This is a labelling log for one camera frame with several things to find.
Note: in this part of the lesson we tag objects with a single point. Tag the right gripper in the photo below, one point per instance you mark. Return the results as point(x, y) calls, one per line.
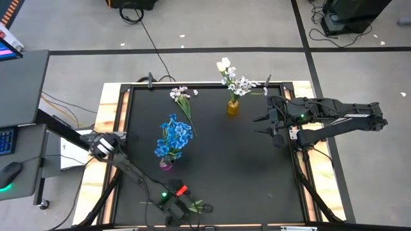
point(279, 112)

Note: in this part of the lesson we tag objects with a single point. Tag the black metal table frame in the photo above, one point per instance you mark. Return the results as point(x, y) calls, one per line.
point(208, 85)

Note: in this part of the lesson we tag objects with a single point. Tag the blue artificial flower bunch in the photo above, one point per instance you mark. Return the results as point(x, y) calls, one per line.
point(176, 133)

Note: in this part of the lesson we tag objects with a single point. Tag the amber glass vase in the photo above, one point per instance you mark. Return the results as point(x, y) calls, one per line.
point(232, 108)

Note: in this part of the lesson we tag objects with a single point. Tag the grey rolling desk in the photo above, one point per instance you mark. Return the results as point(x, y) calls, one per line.
point(19, 90)

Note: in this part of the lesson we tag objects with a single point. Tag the black computer tower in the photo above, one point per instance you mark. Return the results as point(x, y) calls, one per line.
point(353, 13)

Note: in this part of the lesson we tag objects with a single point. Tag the purple glass vase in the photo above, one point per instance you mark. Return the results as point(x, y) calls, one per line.
point(165, 165)

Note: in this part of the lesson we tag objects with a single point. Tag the black computer mouse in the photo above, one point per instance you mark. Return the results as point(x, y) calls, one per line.
point(9, 173)

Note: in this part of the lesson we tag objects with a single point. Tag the large white blossom bunch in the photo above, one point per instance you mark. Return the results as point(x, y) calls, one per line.
point(241, 86)

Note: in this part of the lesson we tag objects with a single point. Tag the red plastic tag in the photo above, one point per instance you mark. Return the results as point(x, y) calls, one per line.
point(181, 190)

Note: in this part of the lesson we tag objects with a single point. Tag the white artificial tulip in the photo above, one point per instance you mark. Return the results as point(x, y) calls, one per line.
point(226, 61)
point(220, 66)

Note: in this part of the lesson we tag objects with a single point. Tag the black equipment case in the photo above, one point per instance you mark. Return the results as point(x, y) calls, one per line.
point(131, 4)

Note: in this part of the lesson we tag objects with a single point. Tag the orange striped hazard mat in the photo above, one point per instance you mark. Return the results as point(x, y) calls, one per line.
point(11, 11)

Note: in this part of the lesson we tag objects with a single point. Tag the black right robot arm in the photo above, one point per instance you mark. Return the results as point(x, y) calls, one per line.
point(337, 110)

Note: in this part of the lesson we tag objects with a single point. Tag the loose white blossom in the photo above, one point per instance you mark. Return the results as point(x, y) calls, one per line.
point(195, 92)

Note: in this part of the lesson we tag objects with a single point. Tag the computer monitor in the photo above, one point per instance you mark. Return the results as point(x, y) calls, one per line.
point(8, 51)

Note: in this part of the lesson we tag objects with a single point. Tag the grey floor object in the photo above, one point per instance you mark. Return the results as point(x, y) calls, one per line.
point(404, 21)

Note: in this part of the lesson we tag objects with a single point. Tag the small white blossom bunch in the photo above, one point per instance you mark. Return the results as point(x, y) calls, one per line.
point(180, 93)

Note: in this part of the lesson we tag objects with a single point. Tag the silver metal plate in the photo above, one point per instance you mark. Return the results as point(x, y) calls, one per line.
point(120, 229)
point(298, 228)

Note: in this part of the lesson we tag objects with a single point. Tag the white pink box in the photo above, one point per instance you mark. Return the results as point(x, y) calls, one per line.
point(11, 38)

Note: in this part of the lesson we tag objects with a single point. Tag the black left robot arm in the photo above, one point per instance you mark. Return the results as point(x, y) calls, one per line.
point(131, 167)

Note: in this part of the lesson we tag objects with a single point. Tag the dark tulip with green stem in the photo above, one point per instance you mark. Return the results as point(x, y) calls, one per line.
point(197, 207)

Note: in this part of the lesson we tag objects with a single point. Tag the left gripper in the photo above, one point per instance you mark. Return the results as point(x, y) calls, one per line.
point(171, 205)

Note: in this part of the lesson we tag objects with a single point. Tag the white metal bracket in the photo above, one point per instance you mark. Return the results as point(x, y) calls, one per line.
point(293, 134)

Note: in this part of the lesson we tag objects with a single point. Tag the backlit computer keyboard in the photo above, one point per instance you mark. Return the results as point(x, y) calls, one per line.
point(7, 141)

